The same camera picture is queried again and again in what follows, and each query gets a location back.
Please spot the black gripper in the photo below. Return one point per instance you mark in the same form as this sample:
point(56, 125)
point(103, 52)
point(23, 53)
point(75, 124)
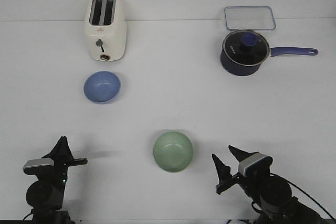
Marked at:
point(56, 171)
point(249, 184)

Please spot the green bowl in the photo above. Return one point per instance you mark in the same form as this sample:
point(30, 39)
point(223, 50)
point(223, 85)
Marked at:
point(173, 151)

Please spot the blue bowl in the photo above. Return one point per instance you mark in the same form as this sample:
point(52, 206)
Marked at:
point(102, 87)

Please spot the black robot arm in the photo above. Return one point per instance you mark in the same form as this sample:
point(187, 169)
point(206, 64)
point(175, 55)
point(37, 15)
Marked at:
point(271, 194)
point(46, 195)

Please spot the dark blue saucepan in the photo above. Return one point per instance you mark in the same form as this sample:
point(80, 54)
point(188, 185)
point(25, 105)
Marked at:
point(240, 70)

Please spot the glass pot lid blue knob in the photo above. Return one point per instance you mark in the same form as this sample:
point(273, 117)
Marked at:
point(246, 47)

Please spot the white two-slot toaster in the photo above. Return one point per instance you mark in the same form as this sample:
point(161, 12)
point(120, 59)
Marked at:
point(105, 29)

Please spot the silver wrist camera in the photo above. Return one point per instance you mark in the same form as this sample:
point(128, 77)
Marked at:
point(257, 161)
point(38, 166)

